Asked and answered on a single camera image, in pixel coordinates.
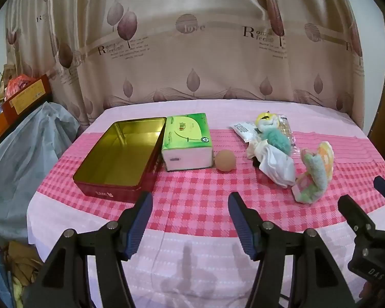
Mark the pink checked blanket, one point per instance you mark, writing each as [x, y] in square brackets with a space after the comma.
[192, 199]

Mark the orange cardboard box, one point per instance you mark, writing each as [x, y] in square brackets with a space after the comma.
[29, 98]

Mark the cream cloth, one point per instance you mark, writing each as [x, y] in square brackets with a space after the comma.
[255, 149]

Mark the beige leaf print curtain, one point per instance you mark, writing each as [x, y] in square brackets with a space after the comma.
[192, 54]

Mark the grey cloth cover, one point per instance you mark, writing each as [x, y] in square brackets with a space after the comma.
[25, 166]

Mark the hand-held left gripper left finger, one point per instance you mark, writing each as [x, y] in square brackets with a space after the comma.
[139, 221]

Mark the white plastic packet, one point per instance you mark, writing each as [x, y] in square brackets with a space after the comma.
[243, 130]

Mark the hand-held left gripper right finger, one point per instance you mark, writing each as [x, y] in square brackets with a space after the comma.
[243, 227]

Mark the teal fluffy scrunchie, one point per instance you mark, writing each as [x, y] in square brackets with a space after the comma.
[276, 139]

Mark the red and gold tin box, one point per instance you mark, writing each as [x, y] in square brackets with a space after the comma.
[115, 154]

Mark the green tissue box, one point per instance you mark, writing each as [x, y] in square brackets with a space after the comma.
[184, 134]

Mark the brown ball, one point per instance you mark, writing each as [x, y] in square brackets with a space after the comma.
[225, 161]

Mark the clear packet of sticks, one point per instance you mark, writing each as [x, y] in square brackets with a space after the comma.
[287, 128]

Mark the red plastic bag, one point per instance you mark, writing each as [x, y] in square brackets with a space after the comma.
[17, 85]

